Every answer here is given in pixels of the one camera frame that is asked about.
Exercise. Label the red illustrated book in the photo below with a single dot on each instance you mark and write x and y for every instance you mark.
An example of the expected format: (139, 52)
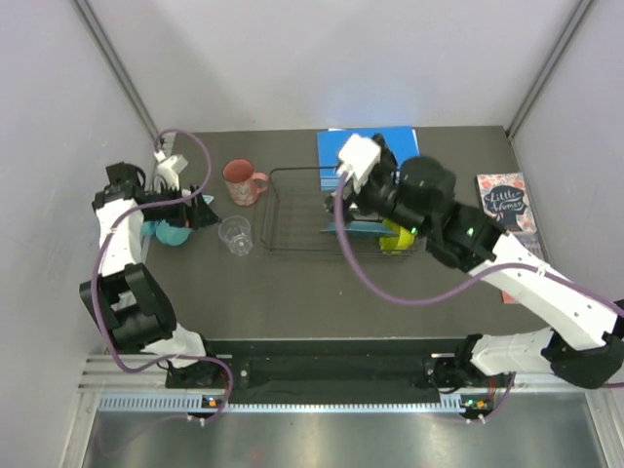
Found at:
(532, 243)

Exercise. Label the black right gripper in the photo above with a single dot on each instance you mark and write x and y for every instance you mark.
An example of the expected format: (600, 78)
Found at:
(386, 171)

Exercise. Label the teal scalloped plate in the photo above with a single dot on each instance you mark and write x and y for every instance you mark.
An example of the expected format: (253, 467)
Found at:
(367, 227)

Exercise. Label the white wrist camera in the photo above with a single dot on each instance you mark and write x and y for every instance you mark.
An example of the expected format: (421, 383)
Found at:
(167, 171)
(356, 159)

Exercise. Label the lime green bowl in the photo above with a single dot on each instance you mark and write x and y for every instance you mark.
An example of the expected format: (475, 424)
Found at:
(398, 239)

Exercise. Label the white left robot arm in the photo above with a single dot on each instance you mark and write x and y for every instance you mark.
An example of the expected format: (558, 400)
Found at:
(124, 298)

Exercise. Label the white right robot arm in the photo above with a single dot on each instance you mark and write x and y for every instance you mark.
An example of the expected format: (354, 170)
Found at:
(582, 342)

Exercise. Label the black wire dish rack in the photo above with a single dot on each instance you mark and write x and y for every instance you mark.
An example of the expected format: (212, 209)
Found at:
(296, 219)

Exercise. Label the blue folder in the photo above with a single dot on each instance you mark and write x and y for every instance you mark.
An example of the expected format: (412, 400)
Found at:
(401, 140)

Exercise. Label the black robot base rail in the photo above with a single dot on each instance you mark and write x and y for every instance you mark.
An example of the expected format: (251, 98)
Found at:
(335, 371)

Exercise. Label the Little Women book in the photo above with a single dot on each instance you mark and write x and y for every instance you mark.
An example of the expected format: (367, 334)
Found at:
(504, 198)

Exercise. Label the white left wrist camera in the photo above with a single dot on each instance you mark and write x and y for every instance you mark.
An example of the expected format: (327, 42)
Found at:
(167, 171)

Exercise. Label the pink ghost mug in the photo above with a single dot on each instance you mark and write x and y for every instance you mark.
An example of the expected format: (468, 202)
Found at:
(243, 182)

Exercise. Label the teal cat ear headphones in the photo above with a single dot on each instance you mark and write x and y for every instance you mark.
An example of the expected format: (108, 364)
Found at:
(165, 233)

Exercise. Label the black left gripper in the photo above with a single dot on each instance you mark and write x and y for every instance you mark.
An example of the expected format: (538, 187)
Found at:
(200, 214)

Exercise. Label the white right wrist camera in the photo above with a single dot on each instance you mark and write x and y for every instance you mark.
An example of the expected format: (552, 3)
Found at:
(356, 159)

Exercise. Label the clear plastic cup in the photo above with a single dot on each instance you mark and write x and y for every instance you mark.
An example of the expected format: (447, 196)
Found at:
(235, 232)

